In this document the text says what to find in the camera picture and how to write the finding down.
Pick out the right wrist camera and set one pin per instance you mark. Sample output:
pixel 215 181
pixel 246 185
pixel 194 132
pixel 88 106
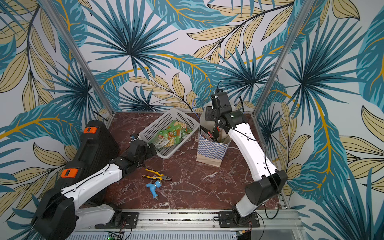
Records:
pixel 219 100

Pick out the yellow black pliers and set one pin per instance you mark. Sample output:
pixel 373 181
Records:
pixel 157 176

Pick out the blue plastic fitting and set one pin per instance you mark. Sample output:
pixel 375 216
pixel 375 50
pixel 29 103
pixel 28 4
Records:
pixel 153 187

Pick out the checkered paper bag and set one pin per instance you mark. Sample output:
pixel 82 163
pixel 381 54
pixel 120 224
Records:
pixel 211 153

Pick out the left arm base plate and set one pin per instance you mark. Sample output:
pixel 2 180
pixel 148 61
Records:
pixel 121 220

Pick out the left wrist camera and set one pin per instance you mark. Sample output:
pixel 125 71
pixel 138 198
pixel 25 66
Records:
pixel 134 137

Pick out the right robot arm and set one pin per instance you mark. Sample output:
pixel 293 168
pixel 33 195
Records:
pixel 268 180

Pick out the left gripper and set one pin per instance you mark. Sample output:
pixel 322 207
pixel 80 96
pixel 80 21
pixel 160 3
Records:
pixel 149 153

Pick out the light green condiment packet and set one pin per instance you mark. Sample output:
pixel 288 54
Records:
pixel 171 136

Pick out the right aluminium frame post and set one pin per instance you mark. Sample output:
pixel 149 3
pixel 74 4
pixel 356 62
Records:
pixel 297 24

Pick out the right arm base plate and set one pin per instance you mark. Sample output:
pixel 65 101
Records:
pixel 231 219

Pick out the left aluminium frame post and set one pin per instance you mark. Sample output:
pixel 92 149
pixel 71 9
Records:
pixel 60 25

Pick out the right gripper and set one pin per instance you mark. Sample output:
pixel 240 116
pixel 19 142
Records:
pixel 210 129

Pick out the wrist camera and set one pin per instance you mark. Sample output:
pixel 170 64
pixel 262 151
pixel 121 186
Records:
pixel 134 137
pixel 219 100

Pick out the aluminium frame post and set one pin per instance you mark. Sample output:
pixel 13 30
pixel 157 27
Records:
pixel 297 24
pixel 60 25

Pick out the black orange tool case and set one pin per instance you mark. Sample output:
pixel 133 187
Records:
pixel 97 147

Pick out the aluminium front rail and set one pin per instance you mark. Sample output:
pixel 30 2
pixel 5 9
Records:
pixel 198 224

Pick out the white plastic basket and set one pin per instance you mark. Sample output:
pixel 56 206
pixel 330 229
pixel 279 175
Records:
pixel 162 123

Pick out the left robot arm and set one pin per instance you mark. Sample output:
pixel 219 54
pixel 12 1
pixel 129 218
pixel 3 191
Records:
pixel 59 214

